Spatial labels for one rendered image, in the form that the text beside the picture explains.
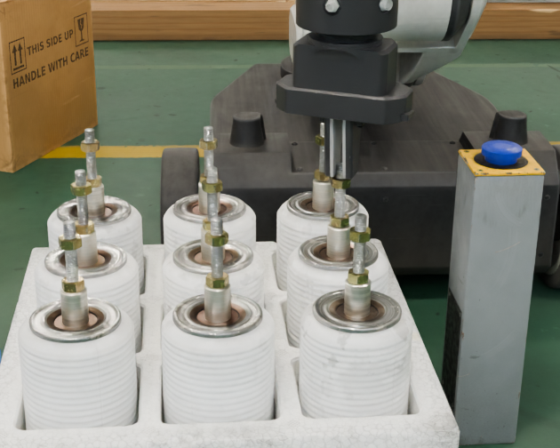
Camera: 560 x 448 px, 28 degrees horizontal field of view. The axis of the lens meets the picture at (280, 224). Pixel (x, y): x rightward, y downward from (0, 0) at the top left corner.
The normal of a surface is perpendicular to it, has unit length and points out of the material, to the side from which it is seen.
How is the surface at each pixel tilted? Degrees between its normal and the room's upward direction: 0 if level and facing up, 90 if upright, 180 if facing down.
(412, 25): 126
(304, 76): 90
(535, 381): 0
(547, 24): 90
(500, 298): 90
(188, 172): 31
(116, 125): 0
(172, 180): 37
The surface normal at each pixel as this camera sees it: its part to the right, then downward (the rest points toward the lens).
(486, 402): 0.09, 0.39
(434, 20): 0.04, 0.77
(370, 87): -0.34, 0.37
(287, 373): 0.01, -0.92
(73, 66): 0.93, 0.15
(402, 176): 0.04, -0.36
